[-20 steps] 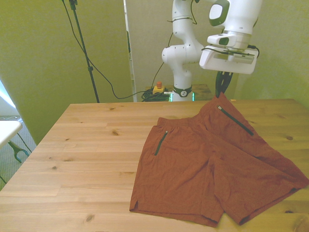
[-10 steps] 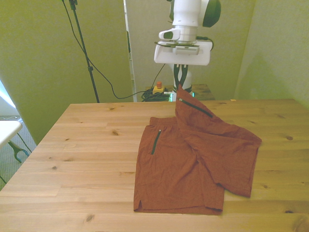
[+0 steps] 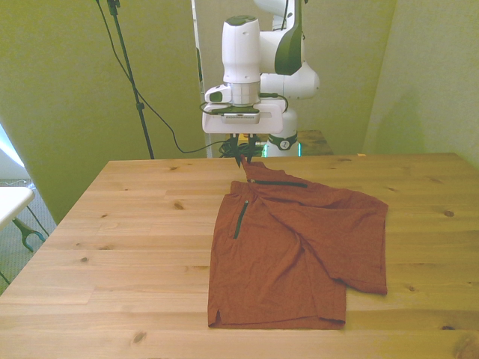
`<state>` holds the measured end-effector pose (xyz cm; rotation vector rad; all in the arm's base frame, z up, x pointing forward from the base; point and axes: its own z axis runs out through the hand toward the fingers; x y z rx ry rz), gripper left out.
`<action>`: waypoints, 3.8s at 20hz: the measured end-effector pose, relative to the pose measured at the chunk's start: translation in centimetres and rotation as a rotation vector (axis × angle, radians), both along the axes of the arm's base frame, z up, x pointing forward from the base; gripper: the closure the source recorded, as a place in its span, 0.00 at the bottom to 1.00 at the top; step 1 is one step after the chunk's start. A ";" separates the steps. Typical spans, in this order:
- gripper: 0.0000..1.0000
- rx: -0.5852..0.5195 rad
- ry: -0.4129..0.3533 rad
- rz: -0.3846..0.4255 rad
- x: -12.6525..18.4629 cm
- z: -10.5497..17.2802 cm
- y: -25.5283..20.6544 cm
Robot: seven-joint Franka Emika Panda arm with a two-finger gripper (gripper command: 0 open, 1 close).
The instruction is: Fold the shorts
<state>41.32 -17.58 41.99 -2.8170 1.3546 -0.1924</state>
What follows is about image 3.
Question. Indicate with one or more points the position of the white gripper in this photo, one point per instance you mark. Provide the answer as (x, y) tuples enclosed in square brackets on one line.
[(271, 119)]

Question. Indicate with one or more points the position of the rust orange shorts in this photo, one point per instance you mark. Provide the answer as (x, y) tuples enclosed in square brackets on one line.
[(280, 254)]

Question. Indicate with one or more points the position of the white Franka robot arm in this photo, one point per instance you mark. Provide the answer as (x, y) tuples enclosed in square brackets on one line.
[(241, 48)]

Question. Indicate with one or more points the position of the black tripod pole stand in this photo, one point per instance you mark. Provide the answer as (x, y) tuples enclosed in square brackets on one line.
[(129, 71)]

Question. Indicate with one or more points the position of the teal tipped black table leg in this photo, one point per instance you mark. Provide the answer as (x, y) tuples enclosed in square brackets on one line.
[(28, 235)]

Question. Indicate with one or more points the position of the white slanted board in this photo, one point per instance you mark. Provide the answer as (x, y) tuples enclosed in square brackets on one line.
[(9, 157)]

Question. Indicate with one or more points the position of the white folding table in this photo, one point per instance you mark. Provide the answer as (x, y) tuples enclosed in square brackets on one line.
[(13, 203)]

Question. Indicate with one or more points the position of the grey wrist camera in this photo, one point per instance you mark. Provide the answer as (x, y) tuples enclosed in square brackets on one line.
[(239, 119)]

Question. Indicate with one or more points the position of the small wooden robot pedestal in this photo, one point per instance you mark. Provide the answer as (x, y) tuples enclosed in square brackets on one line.
[(314, 142)]

